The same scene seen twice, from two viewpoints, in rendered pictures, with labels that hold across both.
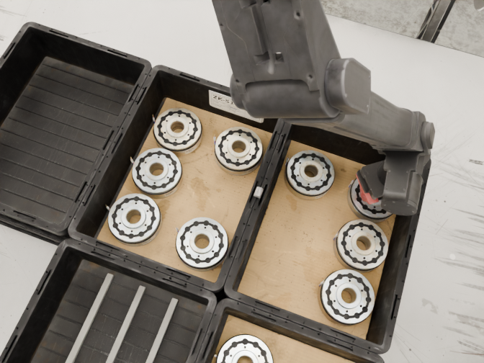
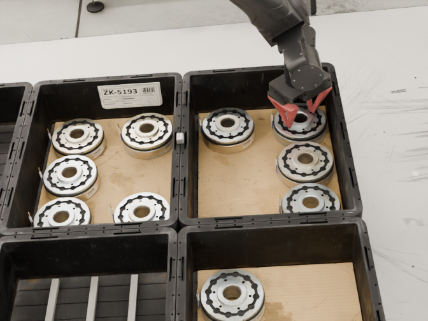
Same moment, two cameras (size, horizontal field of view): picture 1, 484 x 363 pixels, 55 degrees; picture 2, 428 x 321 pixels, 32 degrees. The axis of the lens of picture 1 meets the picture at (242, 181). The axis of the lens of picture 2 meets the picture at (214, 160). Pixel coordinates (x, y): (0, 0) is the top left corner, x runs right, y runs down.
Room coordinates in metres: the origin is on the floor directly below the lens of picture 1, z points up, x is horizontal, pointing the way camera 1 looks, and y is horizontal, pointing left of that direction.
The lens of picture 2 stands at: (-0.67, 0.08, 1.85)
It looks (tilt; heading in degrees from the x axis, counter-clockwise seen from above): 45 degrees down; 350
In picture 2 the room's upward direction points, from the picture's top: 6 degrees counter-clockwise
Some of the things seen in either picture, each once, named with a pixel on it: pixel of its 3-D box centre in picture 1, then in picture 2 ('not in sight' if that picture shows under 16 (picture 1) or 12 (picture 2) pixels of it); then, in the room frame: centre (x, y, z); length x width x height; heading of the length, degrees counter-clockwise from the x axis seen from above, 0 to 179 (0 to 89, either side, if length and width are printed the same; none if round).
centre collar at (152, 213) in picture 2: (202, 241); (141, 212); (0.22, 0.06, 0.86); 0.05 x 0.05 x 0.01
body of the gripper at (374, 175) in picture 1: (395, 171); (299, 71); (0.36, -0.28, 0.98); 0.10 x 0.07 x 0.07; 114
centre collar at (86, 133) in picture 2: (177, 127); (77, 134); (0.46, 0.15, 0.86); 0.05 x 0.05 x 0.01
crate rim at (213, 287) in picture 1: (184, 169); (99, 149); (0.34, 0.11, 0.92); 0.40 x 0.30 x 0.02; 166
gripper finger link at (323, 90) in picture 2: not in sight; (306, 96); (0.37, -0.29, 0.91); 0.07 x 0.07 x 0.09; 24
